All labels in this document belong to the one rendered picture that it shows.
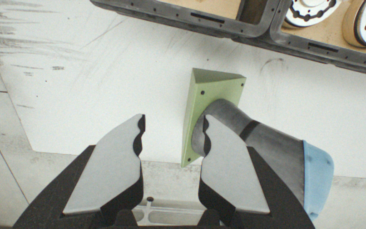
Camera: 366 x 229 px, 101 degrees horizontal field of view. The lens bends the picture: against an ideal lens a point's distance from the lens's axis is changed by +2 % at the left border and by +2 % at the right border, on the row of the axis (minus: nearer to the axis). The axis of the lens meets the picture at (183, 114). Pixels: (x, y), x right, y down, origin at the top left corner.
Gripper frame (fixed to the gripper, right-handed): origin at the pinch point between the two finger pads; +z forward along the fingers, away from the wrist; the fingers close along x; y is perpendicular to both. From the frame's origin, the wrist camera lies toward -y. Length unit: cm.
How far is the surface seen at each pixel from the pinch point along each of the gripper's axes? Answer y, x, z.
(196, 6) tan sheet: -10.3, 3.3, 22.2
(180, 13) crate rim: -8.2, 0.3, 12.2
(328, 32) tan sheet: -7.1, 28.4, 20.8
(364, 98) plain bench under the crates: 10, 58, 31
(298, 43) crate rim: -5.4, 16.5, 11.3
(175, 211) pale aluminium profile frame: 163, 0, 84
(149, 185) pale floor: 141, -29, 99
